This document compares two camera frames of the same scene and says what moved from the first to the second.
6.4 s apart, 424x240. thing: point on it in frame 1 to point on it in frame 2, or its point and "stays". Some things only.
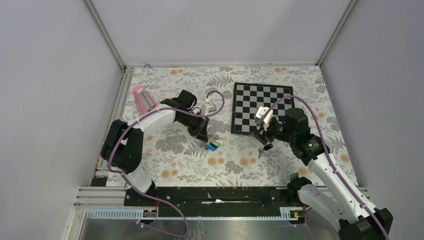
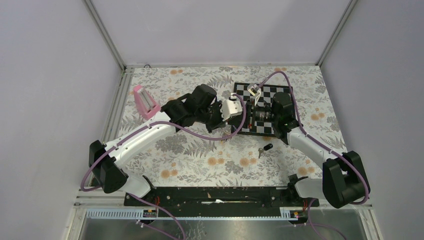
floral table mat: x=172 y=156 stays
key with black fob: x=266 y=147 stays
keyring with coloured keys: x=214 y=143 to x=225 y=133
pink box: x=143 y=103 stays
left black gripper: x=200 y=131 to x=220 y=123
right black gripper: x=261 y=133 to x=251 y=119
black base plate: x=215 y=202 stays
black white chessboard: x=248 y=97 stays
